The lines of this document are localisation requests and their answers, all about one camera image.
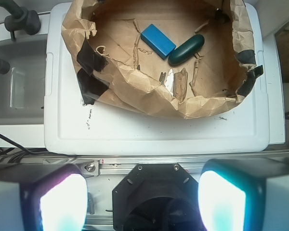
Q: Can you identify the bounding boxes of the crumpled brown paper bag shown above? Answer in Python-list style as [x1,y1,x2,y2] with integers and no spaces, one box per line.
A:
[61,0,263,119]

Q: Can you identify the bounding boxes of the blue rectangular block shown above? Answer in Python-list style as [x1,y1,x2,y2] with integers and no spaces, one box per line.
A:
[141,24,176,60]

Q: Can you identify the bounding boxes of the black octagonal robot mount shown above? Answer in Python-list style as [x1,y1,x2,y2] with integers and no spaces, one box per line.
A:
[112,163,203,231]

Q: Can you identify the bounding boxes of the black cables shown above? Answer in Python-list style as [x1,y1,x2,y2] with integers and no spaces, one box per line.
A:
[0,130,70,164]

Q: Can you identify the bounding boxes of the clear plastic container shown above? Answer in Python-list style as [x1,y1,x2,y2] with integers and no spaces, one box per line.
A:
[0,34,47,125]

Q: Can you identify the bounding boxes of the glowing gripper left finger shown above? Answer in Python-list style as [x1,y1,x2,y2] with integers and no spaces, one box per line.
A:
[0,164,88,231]

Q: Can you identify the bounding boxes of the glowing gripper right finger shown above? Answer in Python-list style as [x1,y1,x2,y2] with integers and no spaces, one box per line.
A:
[198,158,289,231]

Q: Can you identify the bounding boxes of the black clamp knob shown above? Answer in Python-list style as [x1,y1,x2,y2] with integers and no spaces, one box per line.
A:
[4,7,41,41]

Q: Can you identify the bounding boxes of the aluminium extrusion rail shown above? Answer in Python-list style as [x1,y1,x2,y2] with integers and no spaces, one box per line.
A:
[42,149,289,175]

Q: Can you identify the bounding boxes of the brown wood scrap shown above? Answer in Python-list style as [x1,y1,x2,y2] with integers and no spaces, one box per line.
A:
[173,68,188,103]

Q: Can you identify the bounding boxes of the white plastic bin lid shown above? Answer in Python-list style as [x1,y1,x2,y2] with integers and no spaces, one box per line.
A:
[44,3,270,156]

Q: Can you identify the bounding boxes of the dark green plastic pickle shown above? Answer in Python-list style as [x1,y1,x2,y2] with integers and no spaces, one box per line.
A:
[168,34,205,66]

